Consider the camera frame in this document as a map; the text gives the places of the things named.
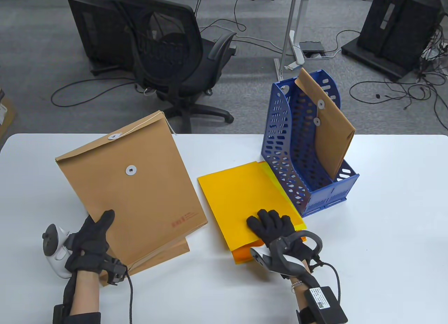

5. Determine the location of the person's left hand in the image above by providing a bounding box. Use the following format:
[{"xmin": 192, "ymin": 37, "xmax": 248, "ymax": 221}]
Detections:
[{"xmin": 65, "ymin": 209, "xmax": 116, "ymax": 275}]

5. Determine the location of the person's right hand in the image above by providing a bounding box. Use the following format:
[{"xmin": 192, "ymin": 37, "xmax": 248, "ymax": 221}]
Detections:
[{"xmin": 247, "ymin": 209, "xmax": 311, "ymax": 263}]

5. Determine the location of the orange cardstock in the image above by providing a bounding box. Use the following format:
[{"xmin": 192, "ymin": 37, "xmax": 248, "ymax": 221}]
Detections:
[{"xmin": 231, "ymin": 236, "xmax": 307, "ymax": 265}]

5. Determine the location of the yellow cardstock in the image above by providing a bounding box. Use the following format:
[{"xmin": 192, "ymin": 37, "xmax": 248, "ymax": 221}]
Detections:
[{"xmin": 197, "ymin": 161, "xmax": 307, "ymax": 252}]

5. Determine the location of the brown document pouch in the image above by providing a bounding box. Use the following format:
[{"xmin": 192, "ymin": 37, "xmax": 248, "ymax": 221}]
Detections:
[
  {"xmin": 295, "ymin": 68, "xmax": 356, "ymax": 179},
  {"xmin": 55, "ymin": 111, "xmax": 208, "ymax": 269},
  {"xmin": 100, "ymin": 236, "xmax": 190, "ymax": 287}
]

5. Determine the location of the black right forearm pack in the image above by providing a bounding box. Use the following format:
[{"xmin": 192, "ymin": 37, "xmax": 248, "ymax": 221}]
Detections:
[{"xmin": 303, "ymin": 286, "xmax": 348, "ymax": 324}]

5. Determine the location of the person's right forearm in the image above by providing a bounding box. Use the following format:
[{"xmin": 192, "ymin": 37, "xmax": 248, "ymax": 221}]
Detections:
[{"xmin": 290, "ymin": 264, "xmax": 316, "ymax": 314}]

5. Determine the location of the black left forearm pack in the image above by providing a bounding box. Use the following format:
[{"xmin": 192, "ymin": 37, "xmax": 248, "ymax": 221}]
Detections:
[{"xmin": 52, "ymin": 304, "xmax": 71, "ymax": 324}]

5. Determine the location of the person's left forearm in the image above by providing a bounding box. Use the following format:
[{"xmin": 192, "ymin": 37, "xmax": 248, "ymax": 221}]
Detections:
[{"xmin": 71, "ymin": 270, "xmax": 100, "ymax": 316}]

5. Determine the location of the white left hand controller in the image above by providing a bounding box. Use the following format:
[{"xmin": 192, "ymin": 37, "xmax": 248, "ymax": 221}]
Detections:
[{"xmin": 42, "ymin": 224, "xmax": 75, "ymax": 279}]

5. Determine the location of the blue plastic file holder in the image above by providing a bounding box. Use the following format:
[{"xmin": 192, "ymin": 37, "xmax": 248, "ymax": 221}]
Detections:
[{"xmin": 261, "ymin": 70, "xmax": 360, "ymax": 218}]

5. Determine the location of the cardboard box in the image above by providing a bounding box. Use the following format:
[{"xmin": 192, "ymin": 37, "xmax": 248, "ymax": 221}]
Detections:
[{"xmin": 0, "ymin": 90, "xmax": 17, "ymax": 140}]

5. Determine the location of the black floor box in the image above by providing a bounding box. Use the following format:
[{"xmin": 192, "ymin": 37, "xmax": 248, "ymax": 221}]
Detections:
[{"xmin": 300, "ymin": 41, "xmax": 326, "ymax": 57}]

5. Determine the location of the black mesh office chair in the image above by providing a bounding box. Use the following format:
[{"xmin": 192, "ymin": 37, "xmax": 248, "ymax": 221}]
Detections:
[{"xmin": 103, "ymin": 0, "xmax": 238, "ymax": 134}]

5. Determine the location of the grey metal desk leg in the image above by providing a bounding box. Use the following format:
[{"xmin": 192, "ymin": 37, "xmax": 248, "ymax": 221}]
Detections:
[{"xmin": 274, "ymin": 0, "xmax": 308, "ymax": 76}]

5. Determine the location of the black computer tower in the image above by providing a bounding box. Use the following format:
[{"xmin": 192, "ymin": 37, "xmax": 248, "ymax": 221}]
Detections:
[{"xmin": 67, "ymin": 0, "xmax": 140, "ymax": 76}]

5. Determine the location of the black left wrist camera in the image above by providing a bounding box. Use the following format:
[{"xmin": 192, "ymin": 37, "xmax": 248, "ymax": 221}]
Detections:
[{"xmin": 101, "ymin": 259, "xmax": 128, "ymax": 286}]

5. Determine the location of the long black floor cable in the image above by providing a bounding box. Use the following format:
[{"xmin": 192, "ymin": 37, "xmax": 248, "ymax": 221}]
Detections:
[{"xmin": 51, "ymin": 77, "xmax": 138, "ymax": 108}]

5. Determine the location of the tangle of black cables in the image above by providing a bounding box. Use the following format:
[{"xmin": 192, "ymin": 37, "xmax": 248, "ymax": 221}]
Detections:
[{"xmin": 349, "ymin": 23, "xmax": 448, "ymax": 132}]

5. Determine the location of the thin black floor cable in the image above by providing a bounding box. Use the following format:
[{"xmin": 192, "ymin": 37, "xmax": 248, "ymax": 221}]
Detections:
[{"xmin": 194, "ymin": 0, "xmax": 285, "ymax": 54}]

